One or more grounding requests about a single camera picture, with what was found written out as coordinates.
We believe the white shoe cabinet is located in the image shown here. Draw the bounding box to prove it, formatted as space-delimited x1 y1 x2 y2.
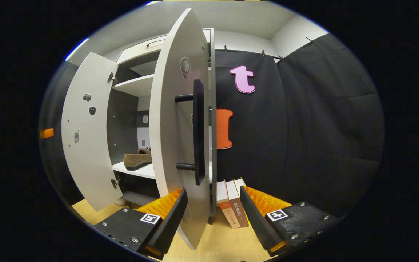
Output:
106 28 217 219

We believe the black backdrop cloth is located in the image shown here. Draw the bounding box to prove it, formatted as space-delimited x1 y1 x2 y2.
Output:
215 33 385 219
39 60 86 206

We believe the white and brown book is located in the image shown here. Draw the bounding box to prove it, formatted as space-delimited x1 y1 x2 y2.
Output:
226 179 249 228

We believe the white cat sticker cabinet door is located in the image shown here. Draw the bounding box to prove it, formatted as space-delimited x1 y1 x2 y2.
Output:
149 8 212 250

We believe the black door handle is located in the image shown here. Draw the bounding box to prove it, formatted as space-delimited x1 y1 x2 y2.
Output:
175 78 205 186

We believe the brown fuzzy shoe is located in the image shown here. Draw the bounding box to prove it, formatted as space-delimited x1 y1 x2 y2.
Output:
124 147 152 171

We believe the white camera sticker cabinet door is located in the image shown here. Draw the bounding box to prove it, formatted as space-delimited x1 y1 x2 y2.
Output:
61 52 123 212

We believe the yellow edged book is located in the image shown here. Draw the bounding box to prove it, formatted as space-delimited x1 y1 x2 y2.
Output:
234 178 248 197

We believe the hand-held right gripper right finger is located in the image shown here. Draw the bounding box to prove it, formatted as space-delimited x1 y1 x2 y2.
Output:
239 185 341 257

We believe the white cabinet drawer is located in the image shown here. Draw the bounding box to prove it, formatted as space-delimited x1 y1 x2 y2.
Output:
117 35 166 64

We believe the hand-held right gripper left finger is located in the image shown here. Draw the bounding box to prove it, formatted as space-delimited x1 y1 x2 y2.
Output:
93 187 188 259

